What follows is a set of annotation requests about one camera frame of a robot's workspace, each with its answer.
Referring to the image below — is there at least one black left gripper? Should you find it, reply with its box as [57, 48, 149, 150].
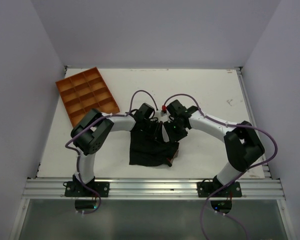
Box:
[141, 118, 164, 145]

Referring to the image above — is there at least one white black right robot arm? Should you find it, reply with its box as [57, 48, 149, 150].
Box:
[162, 100, 265, 197]

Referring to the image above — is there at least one aluminium rail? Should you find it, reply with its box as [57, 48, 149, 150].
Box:
[235, 67, 272, 180]
[21, 177, 285, 200]

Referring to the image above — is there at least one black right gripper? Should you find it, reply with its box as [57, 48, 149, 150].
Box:
[163, 117, 188, 144]

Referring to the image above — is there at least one black striped underwear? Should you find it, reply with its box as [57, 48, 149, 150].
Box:
[129, 125, 179, 167]

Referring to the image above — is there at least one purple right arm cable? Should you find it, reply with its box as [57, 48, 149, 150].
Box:
[162, 93, 279, 240]

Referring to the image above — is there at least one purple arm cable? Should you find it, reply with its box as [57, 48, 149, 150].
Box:
[162, 93, 279, 240]
[64, 90, 159, 216]

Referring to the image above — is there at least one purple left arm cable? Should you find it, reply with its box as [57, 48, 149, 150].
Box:
[64, 90, 159, 216]

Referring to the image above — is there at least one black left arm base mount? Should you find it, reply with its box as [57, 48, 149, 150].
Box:
[62, 176, 110, 198]

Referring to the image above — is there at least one aluminium front rail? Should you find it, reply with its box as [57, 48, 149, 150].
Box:
[21, 177, 285, 200]

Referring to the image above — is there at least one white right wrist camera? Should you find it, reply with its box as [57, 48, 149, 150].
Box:
[160, 105, 168, 117]

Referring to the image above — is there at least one orange compartment tray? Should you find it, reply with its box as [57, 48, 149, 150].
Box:
[55, 67, 120, 127]

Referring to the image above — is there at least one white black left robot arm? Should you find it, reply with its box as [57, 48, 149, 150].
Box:
[65, 103, 163, 197]

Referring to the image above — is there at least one aluminium right side rail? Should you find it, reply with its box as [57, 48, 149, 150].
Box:
[235, 67, 272, 180]

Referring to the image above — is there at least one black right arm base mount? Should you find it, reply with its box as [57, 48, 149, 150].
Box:
[196, 179, 243, 198]

